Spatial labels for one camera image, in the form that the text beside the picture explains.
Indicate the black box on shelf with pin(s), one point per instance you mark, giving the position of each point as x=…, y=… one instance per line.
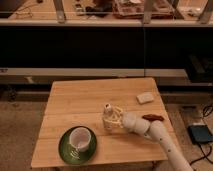
x=199, y=69

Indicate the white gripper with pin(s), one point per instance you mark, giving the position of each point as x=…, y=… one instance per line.
x=129, y=121

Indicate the green round plate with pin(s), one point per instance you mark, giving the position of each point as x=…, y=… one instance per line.
x=69, y=154

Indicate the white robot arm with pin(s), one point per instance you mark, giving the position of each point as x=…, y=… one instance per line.
x=157, y=131

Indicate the blue box on floor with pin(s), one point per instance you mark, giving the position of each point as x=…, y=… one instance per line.
x=200, y=134

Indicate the wooden table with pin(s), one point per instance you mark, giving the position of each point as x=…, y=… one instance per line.
x=74, y=103

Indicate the white cup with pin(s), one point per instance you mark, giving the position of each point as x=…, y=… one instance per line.
x=80, y=139

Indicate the red brown elongated object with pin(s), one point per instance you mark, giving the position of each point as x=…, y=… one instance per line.
x=153, y=117

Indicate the clear plastic bottle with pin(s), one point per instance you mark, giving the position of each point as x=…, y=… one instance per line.
x=112, y=117

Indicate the white sponge block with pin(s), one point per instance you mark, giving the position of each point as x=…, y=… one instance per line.
x=145, y=97

